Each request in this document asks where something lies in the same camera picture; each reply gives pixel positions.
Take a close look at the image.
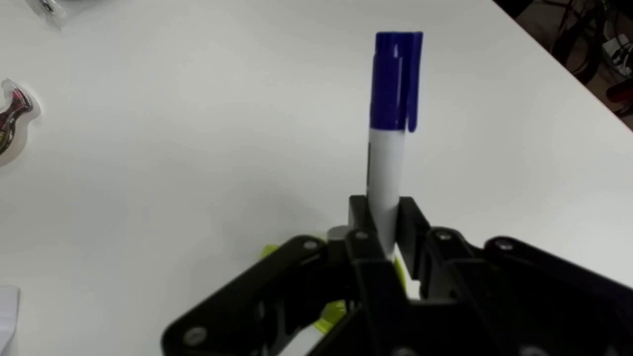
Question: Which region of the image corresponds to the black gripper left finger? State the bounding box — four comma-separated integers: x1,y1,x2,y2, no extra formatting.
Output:
161,196,396,356

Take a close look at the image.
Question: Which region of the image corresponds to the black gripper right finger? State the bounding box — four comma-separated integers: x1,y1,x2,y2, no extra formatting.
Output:
396,198,633,356

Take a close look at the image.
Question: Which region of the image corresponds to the white pen blue cap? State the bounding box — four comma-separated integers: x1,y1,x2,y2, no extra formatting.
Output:
366,31,424,255

